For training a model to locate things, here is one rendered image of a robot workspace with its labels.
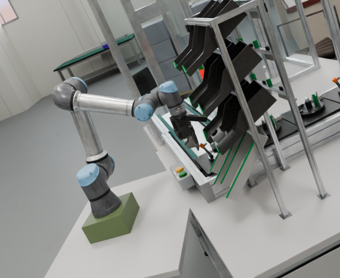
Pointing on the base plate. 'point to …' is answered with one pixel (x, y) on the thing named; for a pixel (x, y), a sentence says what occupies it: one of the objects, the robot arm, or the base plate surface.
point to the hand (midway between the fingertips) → (198, 147)
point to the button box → (185, 182)
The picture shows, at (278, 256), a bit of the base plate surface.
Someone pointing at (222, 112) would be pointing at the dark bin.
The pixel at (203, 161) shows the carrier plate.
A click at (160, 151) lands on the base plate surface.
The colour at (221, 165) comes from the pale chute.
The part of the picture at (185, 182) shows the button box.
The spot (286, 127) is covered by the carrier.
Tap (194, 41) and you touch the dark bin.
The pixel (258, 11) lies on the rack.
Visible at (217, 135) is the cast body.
